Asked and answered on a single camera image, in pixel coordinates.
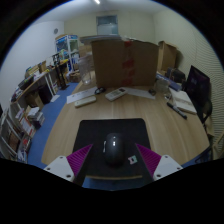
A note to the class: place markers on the black computer mouse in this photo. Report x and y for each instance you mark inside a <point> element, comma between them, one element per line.
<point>114,150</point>

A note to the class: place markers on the ceiling light tube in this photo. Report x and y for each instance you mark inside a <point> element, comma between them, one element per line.
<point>97,1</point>

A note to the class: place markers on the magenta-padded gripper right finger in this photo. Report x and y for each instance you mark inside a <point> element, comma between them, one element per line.
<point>166,165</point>

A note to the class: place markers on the black office chair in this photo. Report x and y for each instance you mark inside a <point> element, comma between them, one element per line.
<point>198,86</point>

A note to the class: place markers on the tall open cardboard box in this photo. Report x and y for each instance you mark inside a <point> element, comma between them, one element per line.
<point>168,55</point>

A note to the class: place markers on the cluttered wooden desk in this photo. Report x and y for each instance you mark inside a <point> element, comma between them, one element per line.
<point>36,83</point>

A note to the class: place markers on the round wall clock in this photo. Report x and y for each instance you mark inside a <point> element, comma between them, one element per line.
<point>56,31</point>

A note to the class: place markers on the cluttered shelf unit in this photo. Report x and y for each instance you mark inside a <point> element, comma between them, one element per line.
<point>16,133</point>

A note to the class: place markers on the black mouse pad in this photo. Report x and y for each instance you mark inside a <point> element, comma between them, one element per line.
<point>113,126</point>

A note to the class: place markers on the small white remote control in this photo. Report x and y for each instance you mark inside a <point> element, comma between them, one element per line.
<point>85,101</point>

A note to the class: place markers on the glass-door display fridge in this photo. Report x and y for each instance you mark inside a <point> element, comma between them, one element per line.
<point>66,50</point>

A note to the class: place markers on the white paper sheet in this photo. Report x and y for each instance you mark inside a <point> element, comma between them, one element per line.
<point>78,96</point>
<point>141,93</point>

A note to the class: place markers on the large taped cardboard box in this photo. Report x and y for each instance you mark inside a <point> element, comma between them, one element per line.
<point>110,63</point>

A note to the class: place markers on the frosted glass window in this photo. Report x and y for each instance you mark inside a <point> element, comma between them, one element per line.
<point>107,25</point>

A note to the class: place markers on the black marker pen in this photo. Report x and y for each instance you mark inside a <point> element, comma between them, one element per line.
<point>176,110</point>

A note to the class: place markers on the blue book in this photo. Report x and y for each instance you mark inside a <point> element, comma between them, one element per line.
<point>165,80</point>

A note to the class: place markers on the clear glass jar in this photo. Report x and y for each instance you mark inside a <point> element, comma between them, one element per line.
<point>87,71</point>

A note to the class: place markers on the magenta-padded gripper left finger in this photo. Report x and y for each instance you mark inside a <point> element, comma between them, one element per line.
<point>60,166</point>

